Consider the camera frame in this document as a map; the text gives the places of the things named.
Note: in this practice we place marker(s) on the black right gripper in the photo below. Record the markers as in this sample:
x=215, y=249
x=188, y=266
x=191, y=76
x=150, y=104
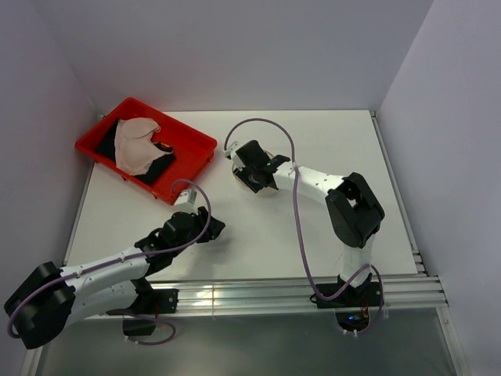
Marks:
x=243, y=175

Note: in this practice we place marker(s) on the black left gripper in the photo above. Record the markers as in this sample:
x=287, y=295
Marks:
x=214, y=229

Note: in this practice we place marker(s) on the aluminium mounting rail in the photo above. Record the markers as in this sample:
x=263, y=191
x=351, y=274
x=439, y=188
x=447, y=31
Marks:
x=282, y=296

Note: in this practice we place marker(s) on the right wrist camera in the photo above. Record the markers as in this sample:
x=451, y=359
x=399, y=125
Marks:
x=231, y=149

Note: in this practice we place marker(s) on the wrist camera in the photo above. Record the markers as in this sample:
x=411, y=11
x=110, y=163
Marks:
x=231, y=149
x=186, y=198

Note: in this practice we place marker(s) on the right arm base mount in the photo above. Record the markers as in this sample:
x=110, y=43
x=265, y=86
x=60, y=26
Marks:
x=367, y=295

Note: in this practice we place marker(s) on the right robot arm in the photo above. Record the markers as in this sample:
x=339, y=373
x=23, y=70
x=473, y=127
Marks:
x=354, y=211

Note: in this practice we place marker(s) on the white mesh laundry bag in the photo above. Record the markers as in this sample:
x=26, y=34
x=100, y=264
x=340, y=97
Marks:
x=252, y=170

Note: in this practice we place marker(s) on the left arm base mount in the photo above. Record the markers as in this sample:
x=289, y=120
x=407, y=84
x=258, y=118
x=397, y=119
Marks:
x=147, y=300

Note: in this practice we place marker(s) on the red plastic tray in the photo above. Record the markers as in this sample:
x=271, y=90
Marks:
x=193, y=149

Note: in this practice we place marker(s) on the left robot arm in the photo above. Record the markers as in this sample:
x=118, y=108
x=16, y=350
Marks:
x=52, y=298

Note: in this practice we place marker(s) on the black garment in tray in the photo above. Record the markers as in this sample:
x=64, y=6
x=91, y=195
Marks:
x=106, y=149

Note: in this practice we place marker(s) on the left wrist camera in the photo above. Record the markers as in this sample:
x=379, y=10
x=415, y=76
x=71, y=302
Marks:
x=186, y=198

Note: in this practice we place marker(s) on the beige bra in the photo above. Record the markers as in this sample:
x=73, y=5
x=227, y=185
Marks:
x=134, y=150

